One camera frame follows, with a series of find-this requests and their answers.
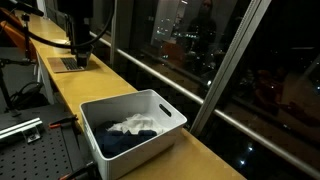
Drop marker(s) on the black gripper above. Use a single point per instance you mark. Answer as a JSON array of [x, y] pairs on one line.
[[83, 58]]

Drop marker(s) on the white towel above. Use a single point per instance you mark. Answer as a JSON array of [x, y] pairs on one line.
[[137, 123]]

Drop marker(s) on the dark navy cloth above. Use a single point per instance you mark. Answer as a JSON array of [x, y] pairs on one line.
[[114, 142]]

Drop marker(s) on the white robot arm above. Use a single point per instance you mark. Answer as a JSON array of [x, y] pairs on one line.
[[78, 13]]

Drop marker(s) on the white plastic storage box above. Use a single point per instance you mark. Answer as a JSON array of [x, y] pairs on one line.
[[117, 109]]

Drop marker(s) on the silver open laptop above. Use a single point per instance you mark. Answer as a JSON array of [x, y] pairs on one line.
[[64, 64]]

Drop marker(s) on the orange chair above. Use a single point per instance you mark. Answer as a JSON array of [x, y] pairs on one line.
[[13, 28]]

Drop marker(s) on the black perforated breadboard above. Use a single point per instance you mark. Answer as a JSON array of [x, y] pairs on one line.
[[55, 154]]

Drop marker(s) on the silver window handrail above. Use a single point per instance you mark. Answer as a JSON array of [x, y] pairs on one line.
[[265, 89]]

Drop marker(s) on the orange handled clamp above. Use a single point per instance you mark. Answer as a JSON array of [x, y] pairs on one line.
[[59, 123]]

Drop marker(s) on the black camera tripod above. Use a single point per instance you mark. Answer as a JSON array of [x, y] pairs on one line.
[[13, 107]]

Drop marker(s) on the silver aluminium rail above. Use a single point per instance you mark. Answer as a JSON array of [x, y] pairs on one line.
[[29, 130]]

